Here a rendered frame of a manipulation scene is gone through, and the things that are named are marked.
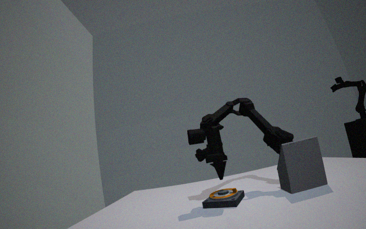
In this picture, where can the orange round plate with holes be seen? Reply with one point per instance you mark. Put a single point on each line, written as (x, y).
(232, 192)

